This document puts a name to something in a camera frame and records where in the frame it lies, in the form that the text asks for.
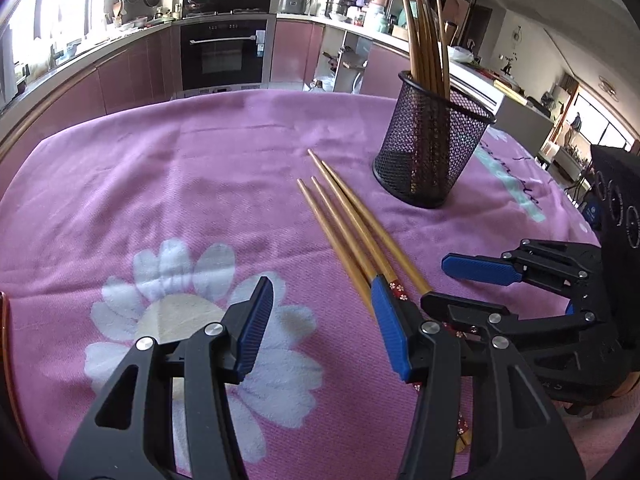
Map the bamboo chopstick five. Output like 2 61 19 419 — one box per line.
306 148 472 453

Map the bamboo chopstick six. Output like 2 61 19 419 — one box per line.
321 160 433 295

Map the bamboo chopstick three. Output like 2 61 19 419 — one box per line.
296 179 374 316

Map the bamboo chopstick four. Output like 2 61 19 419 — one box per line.
310 177 378 283

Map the bamboo chopstick seven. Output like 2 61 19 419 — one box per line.
435 0 450 100

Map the bamboo chopstick nine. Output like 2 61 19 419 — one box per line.
402 0 425 84

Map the bamboo chopstick eight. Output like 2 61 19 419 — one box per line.
416 0 434 93

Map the bamboo chopstick two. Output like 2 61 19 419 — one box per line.
410 0 430 89

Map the black mesh utensil holder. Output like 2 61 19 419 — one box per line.
372 70 496 209

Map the pink floral tablecloth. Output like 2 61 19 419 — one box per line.
1 90 594 479

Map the black built-in oven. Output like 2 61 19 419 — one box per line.
179 16 276 93

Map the black camera box right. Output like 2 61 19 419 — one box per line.
591 145 639 261

